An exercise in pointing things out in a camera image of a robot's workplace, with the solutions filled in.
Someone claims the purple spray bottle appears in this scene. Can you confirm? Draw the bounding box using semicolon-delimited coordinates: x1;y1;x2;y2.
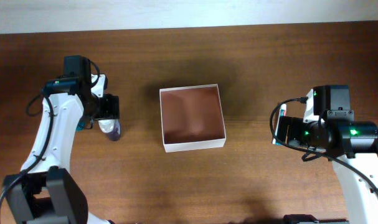
98;119;121;141

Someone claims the teal mouthwash bottle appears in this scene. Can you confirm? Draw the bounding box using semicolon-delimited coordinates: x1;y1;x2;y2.
76;122;85;131

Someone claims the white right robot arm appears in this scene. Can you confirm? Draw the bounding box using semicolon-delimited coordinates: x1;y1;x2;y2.
270;116;378;223

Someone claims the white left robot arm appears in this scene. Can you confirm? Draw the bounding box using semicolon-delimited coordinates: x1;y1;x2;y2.
0;74;121;223

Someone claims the teal toothpaste tube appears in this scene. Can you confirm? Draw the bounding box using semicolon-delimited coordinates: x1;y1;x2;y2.
272;103;287;136

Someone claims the white cardboard box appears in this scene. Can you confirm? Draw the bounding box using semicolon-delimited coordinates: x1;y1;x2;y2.
159;84;227;152

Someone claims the black base at bottom edge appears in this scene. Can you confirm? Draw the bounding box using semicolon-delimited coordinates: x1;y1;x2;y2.
283;214;349;224

